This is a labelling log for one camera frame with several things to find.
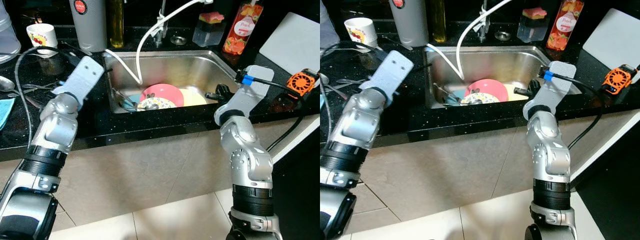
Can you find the yellow plate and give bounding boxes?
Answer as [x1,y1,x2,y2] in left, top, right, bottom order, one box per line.
[180,88,207,107]
[502,83,528,102]

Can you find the stainless steel sink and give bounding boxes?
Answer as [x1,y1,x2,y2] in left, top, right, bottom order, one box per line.
[424,46,583,110]
[102,49,246,115]

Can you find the pink plate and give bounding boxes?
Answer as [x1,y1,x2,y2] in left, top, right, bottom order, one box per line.
[464,78,509,103]
[139,83,185,108]

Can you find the floral print plate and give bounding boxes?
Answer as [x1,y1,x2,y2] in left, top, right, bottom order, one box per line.
[460,92,496,106]
[136,97,177,111]

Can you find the clear sponge holder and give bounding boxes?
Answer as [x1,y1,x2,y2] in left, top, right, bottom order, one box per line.
[516,15,548,43]
[192,20,226,48]

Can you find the blue plate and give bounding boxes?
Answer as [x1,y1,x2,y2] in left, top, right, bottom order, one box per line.
[122,92,143,111]
[447,89,468,106]

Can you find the pink yellow sponge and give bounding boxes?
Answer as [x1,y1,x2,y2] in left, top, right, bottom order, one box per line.
[198,12,226,25]
[522,7,549,20]

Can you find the orange black fan device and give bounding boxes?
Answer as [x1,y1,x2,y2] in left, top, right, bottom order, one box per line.
[286,70,319,97]
[601,64,638,95]

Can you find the chrome faucet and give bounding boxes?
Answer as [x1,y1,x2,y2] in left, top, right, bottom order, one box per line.
[152,0,171,46]
[477,0,493,43]

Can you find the white cutting board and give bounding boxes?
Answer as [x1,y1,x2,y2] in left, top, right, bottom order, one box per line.
[259,12,321,76]
[582,7,640,71]

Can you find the steel tongs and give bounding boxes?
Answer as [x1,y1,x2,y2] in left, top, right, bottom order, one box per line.
[112,87,138,111]
[432,82,458,106]

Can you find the olive oil bottle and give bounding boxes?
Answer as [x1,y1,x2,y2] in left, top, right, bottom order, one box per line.
[431,0,447,44]
[109,0,125,49]

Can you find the clear plastic container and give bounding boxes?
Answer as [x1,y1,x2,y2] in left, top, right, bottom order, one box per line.
[320,0,341,51]
[0,0,22,65]

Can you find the slim steel utensil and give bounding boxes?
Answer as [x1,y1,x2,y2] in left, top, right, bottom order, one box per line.
[59,41,92,56]
[381,35,414,51]

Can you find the grey thermos flask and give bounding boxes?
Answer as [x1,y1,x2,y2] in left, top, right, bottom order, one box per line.
[69,0,108,53]
[389,0,427,48]

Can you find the white printed mug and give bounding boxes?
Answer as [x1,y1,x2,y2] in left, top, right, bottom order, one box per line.
[344,17,378,49]
[26,23,58,55]

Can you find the blue cloth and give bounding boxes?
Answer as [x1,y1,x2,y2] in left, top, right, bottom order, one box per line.
[0,97,16,131]

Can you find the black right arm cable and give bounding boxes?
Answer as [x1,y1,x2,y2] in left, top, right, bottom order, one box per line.
[542,70,603,151]
[235,70,306,153]

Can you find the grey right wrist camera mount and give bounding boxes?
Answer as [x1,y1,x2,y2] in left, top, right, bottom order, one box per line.
[530,61,577,116]
[222,65,275,118]

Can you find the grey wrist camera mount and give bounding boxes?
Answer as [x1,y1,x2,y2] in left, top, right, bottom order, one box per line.
[359,50,415,101]
[52,56,106,108]
[222,65,275,118]
[530,61,577,116]

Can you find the white flexible hose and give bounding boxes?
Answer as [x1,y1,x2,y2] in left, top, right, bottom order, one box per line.
[103,0,213,86]
[425,0,513,81]

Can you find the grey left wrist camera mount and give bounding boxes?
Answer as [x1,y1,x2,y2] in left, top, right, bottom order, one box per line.
[359,50,415,101]
[52,56,106,108]

